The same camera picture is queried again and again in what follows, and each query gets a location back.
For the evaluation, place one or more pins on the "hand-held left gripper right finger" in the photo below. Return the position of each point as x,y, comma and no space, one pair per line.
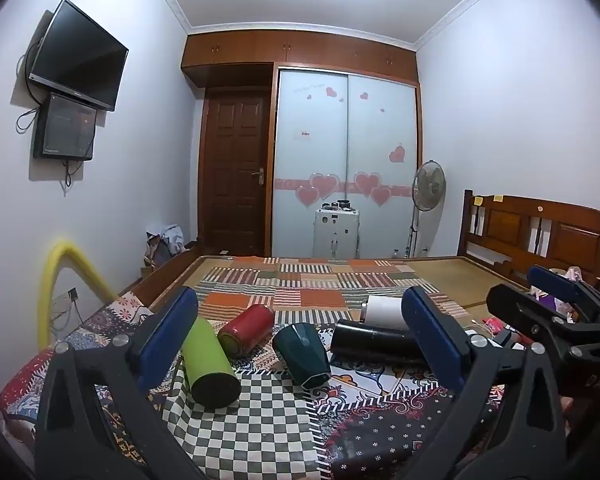
436,337

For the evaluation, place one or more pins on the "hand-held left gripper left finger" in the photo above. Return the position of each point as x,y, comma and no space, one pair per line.
169,332

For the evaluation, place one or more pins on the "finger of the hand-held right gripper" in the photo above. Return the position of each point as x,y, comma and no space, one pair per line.
540,317
555,282

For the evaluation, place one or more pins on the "dark teal faceted cup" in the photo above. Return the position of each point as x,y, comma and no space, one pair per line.
300,355

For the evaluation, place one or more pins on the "green cup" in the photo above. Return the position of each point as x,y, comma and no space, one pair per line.
207,360

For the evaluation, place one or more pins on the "white cup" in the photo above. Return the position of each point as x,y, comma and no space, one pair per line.
385,312

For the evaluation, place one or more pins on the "black cup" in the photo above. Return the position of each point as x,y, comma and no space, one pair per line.
370,342

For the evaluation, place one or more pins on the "red cup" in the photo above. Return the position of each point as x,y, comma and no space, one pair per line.
245,330

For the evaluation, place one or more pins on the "straw bed mat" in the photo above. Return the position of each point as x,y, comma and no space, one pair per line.
440,272

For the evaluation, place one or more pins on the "brown wooden headboard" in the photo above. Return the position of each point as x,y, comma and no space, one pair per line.
520,227

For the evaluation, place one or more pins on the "pile of bags and clothes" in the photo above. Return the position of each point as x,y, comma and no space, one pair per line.
162,245

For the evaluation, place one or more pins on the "yellow foam tube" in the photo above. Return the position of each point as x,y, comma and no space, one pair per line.
75,260

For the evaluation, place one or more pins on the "colourful patchwork blanket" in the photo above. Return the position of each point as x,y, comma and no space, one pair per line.
325,285

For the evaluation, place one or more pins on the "green white checkered cloth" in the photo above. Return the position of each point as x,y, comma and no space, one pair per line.
250,435

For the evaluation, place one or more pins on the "white box appliance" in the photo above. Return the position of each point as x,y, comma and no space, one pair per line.
336,232

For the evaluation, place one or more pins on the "standing fan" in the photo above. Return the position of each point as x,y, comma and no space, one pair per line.
429,182

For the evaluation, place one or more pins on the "brown wooden door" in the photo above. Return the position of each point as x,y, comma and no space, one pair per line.
235,175

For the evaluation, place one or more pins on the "frosted wardrobe with heart stickers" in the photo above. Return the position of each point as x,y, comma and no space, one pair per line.
345,160

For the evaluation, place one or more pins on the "brown wooden overhead cabinet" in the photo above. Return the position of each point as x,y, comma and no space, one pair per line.
300,47

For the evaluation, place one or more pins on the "wooden bed frame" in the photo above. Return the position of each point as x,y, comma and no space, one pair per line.
155,280

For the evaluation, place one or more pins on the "wall power socket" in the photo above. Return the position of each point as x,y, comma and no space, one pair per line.
65,301

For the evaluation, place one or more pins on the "small black wall monitor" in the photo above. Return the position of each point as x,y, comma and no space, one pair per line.
65,127

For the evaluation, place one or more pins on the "black wall television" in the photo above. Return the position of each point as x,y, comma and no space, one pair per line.
77,55

